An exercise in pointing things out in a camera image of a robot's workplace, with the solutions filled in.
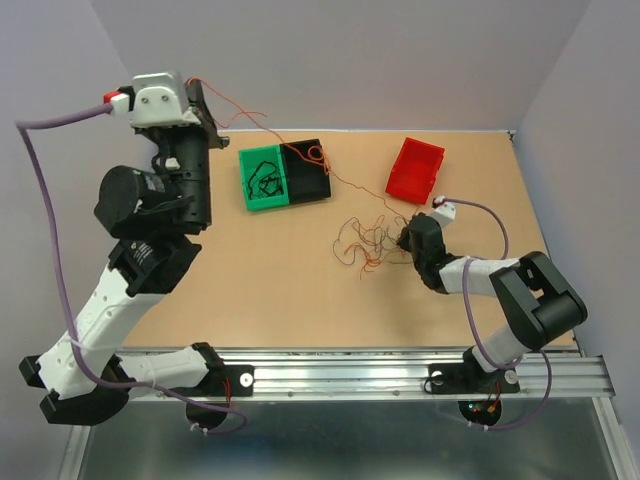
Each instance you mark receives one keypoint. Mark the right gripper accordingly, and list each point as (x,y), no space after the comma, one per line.
(404,238)

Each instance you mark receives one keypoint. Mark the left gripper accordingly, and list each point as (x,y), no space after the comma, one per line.
(196,98)

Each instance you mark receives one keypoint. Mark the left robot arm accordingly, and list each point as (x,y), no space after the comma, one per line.
(152,216)

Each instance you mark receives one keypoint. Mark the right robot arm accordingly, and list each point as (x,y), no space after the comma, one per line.
(538,303)

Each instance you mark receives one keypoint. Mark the red plastic bin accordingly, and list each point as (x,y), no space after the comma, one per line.
(413,174)

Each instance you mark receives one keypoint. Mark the green plastic bin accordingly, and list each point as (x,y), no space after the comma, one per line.
(263,179)

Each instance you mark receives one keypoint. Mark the black plastic bin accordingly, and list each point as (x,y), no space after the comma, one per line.
(306,181)

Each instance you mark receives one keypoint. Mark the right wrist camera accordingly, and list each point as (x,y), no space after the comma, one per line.
(443,211)

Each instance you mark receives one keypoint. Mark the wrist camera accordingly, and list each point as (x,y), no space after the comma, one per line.
(443,211)
(156,100)

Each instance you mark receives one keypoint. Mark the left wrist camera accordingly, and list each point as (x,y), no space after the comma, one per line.
(156,100)

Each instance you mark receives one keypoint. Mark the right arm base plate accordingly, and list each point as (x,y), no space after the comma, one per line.
(463,379)

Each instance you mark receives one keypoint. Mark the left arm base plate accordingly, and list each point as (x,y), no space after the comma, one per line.
(230,380)

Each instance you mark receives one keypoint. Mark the aluminium rail frame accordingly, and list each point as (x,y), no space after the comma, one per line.
(340,358)

